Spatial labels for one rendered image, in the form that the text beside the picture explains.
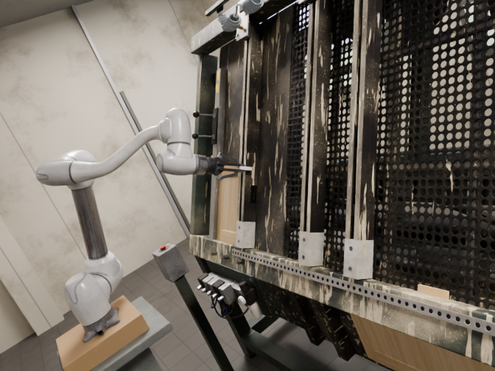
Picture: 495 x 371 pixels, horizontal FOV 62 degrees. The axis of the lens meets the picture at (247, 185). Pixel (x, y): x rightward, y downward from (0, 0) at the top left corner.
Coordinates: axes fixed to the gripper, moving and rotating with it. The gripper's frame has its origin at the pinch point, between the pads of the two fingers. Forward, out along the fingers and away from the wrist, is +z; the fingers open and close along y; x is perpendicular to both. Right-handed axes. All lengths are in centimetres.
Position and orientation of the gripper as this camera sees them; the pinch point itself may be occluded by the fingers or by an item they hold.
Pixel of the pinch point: (244, 168)
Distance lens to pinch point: 193.3
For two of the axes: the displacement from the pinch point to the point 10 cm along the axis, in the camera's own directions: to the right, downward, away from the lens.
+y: 0.4, -10.0, 0.2
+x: -5.0, -0.1, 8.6
